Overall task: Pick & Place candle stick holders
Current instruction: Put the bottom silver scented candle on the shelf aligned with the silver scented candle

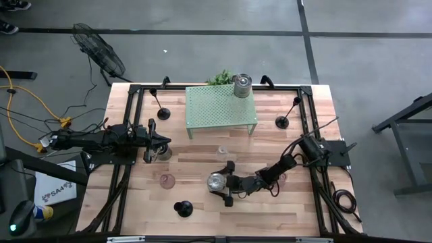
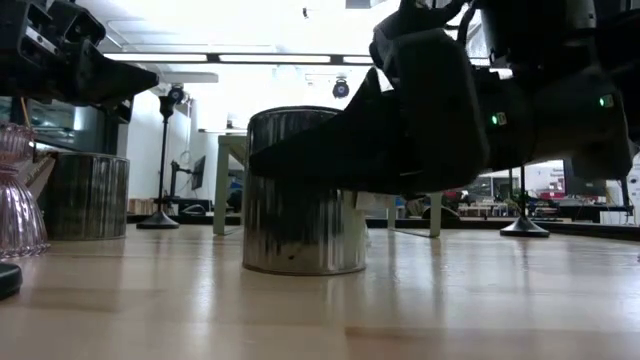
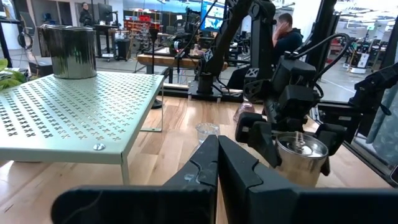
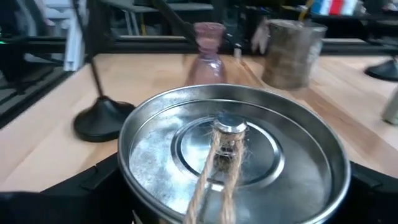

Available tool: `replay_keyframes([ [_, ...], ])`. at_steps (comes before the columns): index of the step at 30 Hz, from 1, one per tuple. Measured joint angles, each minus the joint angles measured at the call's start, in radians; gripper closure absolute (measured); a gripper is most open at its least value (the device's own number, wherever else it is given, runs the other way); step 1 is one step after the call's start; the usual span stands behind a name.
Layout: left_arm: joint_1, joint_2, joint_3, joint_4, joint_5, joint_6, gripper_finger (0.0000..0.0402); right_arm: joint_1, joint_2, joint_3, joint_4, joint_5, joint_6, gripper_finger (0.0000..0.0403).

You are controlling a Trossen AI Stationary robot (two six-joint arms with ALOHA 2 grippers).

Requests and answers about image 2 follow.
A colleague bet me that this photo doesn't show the brown cardboard boxes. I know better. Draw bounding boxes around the brown cardboard boxes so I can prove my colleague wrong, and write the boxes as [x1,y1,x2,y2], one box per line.
[127,198,159,216]

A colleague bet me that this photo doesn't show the black computer monitor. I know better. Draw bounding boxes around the black computer monitor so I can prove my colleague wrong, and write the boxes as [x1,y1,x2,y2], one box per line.
[563,169,607,198]

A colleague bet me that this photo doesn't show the black monitor on arm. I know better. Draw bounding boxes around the black monitor on arm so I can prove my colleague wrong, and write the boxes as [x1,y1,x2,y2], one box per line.
[169,155,207,199]

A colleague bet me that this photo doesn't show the green perforated metal shelf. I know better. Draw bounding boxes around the green perforated metal shelf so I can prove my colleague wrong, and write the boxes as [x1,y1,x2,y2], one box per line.
[213,133,445,239]

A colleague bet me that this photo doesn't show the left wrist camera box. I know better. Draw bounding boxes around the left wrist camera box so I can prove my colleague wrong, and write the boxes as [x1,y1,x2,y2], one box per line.
[47,0,107,47]

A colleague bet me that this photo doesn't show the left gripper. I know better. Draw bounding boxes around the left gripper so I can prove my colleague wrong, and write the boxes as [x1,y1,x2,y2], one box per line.
[0,0,160,124]

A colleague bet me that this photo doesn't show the silver tin candle with tag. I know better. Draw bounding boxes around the silver tin candle with tag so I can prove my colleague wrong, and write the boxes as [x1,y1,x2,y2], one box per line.
[27,151,130,242]
[242,105,399,276]

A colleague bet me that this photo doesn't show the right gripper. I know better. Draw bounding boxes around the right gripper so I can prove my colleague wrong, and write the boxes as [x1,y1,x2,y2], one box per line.
[249,0,496,194]

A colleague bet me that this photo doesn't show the overhead LED light bar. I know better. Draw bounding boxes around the overhead LED light bar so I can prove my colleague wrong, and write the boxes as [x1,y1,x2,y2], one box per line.
[102,51,374,65]

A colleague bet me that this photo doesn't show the pink ribbed glass candle holder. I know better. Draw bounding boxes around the pink ribbed glass candle holder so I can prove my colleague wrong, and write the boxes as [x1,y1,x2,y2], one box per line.
[0,122,51,260]

